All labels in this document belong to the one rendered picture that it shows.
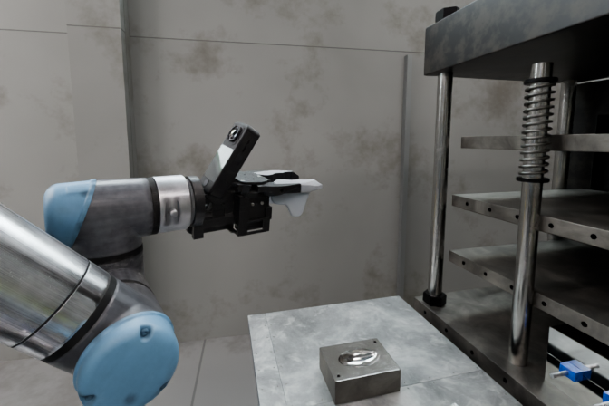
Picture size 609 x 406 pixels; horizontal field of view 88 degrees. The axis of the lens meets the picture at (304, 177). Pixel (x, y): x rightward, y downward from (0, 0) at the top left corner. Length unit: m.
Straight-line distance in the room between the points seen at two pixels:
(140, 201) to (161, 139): 2.04
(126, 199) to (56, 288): 0.15
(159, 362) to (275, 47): 2.31
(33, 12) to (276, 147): 1.75
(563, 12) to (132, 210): 1.08
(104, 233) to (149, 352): 0.16
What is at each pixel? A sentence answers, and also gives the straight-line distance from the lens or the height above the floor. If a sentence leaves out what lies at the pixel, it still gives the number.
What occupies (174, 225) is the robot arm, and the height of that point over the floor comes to 1.41.
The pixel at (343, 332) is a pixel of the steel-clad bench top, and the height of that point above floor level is 0.80.
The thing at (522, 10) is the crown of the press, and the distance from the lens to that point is 1.22.
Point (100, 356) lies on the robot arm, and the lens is 0.31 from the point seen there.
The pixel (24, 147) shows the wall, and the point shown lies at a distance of 2.78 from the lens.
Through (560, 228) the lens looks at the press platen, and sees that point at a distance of 1.21.
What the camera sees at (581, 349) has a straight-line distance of 1.26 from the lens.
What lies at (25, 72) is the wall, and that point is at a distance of 2.79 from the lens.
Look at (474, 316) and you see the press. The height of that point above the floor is 0.78.
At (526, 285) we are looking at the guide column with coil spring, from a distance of 1.28.
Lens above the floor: 1.52
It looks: 7 degrees down
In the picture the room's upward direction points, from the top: straight up
